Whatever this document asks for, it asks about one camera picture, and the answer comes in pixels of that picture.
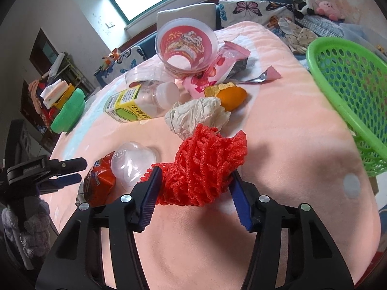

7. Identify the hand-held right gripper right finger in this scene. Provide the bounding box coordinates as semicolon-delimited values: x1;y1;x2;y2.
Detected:
228;171;354;290

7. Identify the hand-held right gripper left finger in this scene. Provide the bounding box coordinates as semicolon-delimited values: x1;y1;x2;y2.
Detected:
36;166;164;290

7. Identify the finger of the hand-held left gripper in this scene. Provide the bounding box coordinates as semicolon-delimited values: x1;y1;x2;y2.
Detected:
50;157;88;176
39;173;82;189

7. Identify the orange snack packet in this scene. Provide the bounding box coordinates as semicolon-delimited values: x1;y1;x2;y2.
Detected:
77;151;117;208

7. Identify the clear plastic dome lid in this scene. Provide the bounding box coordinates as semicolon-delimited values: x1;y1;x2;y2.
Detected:
111;141;160;189

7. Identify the red foam fruit net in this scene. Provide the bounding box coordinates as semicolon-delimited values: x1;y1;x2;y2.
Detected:
141;124;249;207

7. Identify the clear bottle with yellow label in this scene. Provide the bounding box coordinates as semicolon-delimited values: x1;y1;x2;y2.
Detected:
104;81;181;124

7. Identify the white tissue paper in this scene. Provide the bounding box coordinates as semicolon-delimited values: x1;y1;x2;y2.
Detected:
165;97;231;140

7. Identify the orange peel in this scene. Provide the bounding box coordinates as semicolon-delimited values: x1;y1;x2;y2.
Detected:
204;81;247;112

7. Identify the silver foil wrapper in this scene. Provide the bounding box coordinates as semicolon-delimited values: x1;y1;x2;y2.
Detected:
225;56;280;84

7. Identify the pink biscuit wrapper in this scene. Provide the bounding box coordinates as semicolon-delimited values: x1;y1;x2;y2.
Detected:
181;35;251;99

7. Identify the green plastic basket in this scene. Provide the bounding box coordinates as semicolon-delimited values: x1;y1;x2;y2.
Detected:
306;36;387;177

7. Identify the person's left hand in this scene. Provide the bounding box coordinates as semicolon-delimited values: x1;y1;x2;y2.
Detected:
1;199;51;259

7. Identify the green cushion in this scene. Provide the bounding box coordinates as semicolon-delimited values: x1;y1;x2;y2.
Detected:
50;88;87;133

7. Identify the white orange tissue pack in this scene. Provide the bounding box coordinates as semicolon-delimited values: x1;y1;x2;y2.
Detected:
39;79;70;108

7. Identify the metal rack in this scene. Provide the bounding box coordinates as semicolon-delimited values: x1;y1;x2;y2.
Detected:
45;53;92;92

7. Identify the pink blanket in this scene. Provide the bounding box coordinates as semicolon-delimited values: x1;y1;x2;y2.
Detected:
39;21;382;290

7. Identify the orange fox plush toy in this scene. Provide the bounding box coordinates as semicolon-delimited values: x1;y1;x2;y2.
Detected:
101;48;120;67

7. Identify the small butterfly pillow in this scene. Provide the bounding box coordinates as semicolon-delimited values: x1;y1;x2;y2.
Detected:
97;46;147;87

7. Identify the dark wooden cabinet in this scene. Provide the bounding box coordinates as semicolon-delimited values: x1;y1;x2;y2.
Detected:
30;28;60;71

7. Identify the beige patterned clothing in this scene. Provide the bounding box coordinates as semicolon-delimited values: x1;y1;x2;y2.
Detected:
277;17;320;55

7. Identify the large butterfly pillow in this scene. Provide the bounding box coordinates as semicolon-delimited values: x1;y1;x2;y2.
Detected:
218;0;296;28

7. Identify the blue white patterned pillow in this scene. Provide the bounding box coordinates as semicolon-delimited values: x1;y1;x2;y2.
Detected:
298;14;346;37

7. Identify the clear storage bin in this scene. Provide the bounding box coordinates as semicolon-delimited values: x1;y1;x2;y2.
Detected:
339;22;387;55

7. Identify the pink plush toy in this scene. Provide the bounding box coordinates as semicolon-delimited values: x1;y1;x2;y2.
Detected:
314;0;341;21

